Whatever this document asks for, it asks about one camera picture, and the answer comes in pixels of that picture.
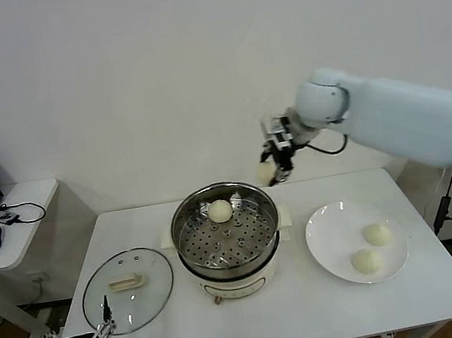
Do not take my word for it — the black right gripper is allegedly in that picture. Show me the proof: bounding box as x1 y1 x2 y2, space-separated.
256 137 302 188

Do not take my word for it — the white steamed baozi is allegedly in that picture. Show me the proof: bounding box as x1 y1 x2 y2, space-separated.
349 246 386 277
206 197 235 225
360 219 393 250
255 160 280 186

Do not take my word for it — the round glass pot lid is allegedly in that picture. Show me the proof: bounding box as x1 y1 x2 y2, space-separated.
74 241 182 338

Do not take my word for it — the perforated steel steamer basket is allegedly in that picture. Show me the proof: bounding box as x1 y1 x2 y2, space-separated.
152 172 300 288

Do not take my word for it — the round white plate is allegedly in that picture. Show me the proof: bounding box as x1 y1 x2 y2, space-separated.
300 192 414 293

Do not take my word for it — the white side desk with mouse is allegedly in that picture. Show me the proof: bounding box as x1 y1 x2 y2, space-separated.
0 172 117 338

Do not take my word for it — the cream electric cooking pot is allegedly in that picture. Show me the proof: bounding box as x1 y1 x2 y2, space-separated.
177 230 291 312

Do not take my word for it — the small black usb adapter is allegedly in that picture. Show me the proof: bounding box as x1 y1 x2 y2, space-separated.
0 209 22 229

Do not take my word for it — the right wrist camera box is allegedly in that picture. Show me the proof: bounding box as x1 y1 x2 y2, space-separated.
260 113 294 147

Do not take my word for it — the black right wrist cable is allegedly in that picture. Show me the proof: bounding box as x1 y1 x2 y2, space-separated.
294 132 352 162

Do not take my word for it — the thin black desk cable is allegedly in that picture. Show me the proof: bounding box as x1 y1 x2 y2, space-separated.
0 198 48 229

